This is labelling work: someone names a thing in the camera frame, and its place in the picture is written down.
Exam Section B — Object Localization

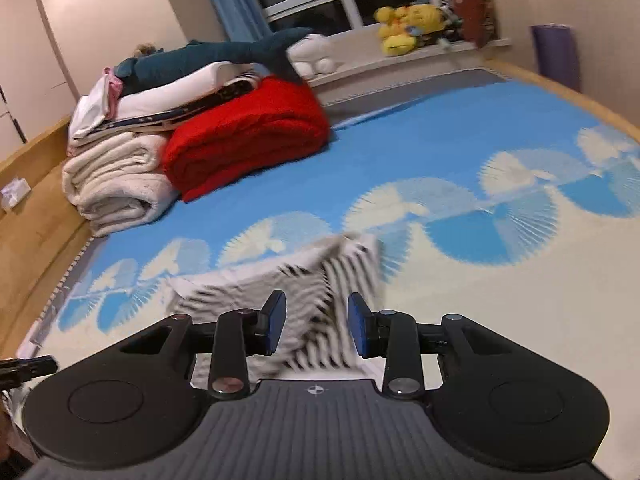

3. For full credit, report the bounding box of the yellow plush toy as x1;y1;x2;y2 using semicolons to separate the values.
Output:
407;4;447;37
375;6;420;57

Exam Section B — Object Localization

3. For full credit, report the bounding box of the teal shark plush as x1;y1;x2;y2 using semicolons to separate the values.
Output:
114;27;314;97

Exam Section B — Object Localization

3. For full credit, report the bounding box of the white duvet with navy trim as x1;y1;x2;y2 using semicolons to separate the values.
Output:
67;60;264;150

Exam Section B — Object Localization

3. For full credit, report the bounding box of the red folded blanket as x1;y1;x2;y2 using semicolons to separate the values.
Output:
161;75;332;203

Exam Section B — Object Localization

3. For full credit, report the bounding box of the brown red cushion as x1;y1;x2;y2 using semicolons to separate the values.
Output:
448;0;502;49

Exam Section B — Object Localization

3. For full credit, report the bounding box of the white striped hooded top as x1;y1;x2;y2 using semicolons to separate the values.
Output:
170;232;385;377

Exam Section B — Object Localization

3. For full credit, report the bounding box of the white folded cloth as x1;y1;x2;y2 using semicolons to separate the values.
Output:
70;77;123;137

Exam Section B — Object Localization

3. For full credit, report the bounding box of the purple rolled mat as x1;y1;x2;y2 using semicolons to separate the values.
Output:
530;23;584;93

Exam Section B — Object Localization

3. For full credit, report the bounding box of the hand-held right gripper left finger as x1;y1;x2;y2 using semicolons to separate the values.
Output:
107;289;288;402

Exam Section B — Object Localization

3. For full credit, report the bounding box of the wooden bed frame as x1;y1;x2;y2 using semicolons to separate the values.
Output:
0;57;640;323

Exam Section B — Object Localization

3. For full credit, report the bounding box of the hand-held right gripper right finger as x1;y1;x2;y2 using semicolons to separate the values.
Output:
347;292;522;402

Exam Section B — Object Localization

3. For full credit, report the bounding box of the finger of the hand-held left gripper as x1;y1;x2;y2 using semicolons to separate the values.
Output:
0;355;59;389

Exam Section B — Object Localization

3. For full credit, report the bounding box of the white wardrobe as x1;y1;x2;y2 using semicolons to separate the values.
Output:
0;0;189;150

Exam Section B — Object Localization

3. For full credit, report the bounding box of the pink cloth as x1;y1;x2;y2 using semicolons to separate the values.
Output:
102;67;124;112

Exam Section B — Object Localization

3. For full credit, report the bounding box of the tissue pack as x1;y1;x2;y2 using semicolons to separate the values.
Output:
0;176;32;212

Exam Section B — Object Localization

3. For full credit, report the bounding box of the white plush toy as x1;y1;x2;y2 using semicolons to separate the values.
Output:
287;34;339;79

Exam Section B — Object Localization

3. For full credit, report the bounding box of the cream folded blanket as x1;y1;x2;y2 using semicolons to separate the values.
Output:
62;132;182;238

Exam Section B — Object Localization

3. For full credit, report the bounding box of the white windowsill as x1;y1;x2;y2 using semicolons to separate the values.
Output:
300;37;514;89

